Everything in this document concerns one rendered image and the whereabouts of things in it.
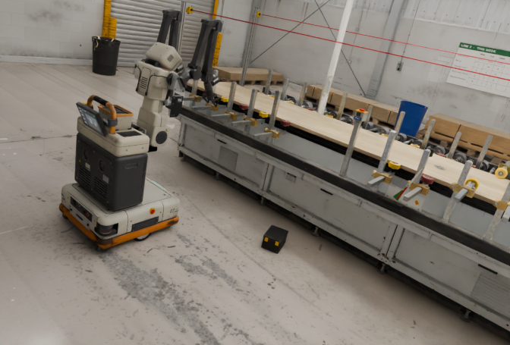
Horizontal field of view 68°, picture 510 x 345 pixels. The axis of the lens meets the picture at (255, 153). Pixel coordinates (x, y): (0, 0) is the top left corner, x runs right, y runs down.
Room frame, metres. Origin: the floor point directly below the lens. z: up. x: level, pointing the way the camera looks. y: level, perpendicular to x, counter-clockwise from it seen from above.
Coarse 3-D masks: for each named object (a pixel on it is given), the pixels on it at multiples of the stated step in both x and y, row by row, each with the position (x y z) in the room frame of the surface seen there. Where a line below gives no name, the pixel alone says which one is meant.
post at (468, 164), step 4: (468, 160) 2.30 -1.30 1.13; (464, 164) 2.29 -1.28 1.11; (468, 164) 2.28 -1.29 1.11; (464, 168) 2.28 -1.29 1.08; (468, 168) 2.27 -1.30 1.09; (464, 172) 2.28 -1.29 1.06; (468, 172) 2.29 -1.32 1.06; (460, 176) 2.29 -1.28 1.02; (464, 176) 2.27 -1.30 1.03; (460, 180) 2.28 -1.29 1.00; (464, 180) 2.27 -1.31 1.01; (460, 184) 2.28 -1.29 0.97; (452, 196) 2.28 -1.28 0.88; (452, 204) 2.28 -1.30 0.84; (448, 208) 2.28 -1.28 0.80; (452, 208) 2.27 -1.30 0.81; (448, 212) 2.28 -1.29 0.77; (444, 216) 2.29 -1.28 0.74; (448, 216) 2.27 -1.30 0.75; (448, 220) 2.27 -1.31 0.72
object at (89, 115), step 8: (80, 104) 2.36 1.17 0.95; (80, 112) 2.39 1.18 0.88; (88, 112) 2.30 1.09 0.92; (96, 112) 2.25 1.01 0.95; (88, 120) 2.35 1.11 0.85; (96, 120) 2.26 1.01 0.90; (104, 120) 2.30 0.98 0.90; (112, 120) 2.28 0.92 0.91; (96, 128) 2.32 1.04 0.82; (104, 128) 2.28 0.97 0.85
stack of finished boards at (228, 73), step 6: (222, 72) 9.76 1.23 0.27; (228, 72) 9.65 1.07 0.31; (234, 72) 9.84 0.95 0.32; (240, 72) 10.08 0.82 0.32; (252, 72) 10.58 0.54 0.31; (258, 72) 10.85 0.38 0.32; (264, 72) 11.14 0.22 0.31; (228, 78) 9.64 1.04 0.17; (234, 78) 9.72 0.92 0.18; (240, 78) 9.92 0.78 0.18; (246, 78) 10.13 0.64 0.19; (252, 78) 10.35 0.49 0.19; (258, 78) 10.57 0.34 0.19; (264, 78) 10.80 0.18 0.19; (276, 78) 11.30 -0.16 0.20; (282, 78) 11.57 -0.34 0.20
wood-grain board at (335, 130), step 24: (240, 96) 3.94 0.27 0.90; (264, 96) 4.22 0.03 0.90; (288, 120) 3.35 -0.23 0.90; (312, 120) 3.55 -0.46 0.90; (336, 120) 3.78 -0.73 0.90; (360, 144) 3.03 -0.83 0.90; (384, 144) 3.20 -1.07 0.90; (408, 168) 2.66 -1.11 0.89; (432, 168) 2.76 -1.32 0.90; (456, 168) 2.91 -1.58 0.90; (480, 192) 2.44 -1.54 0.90; (504, 192) 2.55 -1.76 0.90
